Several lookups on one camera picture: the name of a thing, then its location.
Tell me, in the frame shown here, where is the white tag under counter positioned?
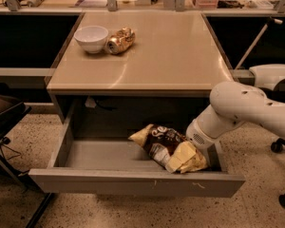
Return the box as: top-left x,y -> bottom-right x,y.
85,96 -> 96,108

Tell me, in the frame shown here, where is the black chair wheel base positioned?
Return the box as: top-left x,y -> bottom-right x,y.
270,137 -> 285,208

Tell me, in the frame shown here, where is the white bowl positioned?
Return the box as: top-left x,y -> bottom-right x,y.
74,26 -> 108,53

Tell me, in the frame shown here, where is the grey counter cabinet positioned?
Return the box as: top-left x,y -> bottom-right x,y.
47,10 -> 233,119

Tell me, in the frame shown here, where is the brown chip bag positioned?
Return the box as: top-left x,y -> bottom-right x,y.
129,123 -> 208,172

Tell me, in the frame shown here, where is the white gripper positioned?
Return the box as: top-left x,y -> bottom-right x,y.
164,117 -> 222,174

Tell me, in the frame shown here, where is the black office chair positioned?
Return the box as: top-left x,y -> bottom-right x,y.
0,82 -> 55,228

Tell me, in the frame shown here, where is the crushed gold soda can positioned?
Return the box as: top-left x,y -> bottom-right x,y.
106,28 -> 136,55

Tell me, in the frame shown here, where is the grey open drawer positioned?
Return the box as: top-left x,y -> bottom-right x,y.
29,107 -> 244,198

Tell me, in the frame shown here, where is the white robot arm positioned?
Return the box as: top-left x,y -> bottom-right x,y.
165,82 -> 285,173

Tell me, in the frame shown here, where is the white chair armrest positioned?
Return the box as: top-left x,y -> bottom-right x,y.
249,64 -> 285,90

